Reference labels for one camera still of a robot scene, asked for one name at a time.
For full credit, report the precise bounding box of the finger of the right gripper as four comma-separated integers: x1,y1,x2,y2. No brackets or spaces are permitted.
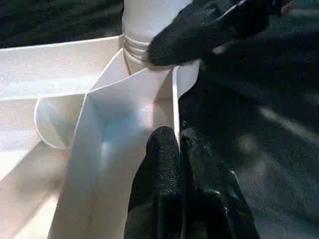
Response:
147,0,271,67

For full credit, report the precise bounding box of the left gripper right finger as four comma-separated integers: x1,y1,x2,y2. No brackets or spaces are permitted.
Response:
179,121,261,239

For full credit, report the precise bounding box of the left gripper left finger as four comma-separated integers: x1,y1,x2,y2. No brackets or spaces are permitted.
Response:
124,126,185,239

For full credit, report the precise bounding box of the white plastic table leg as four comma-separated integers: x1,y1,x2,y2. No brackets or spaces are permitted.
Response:
121,0,192,69

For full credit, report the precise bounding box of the white plastic table top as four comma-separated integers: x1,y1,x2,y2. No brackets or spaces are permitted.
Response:
0,34,201,239

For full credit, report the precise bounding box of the black table mat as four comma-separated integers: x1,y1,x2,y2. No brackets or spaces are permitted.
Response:
0,0,319,239

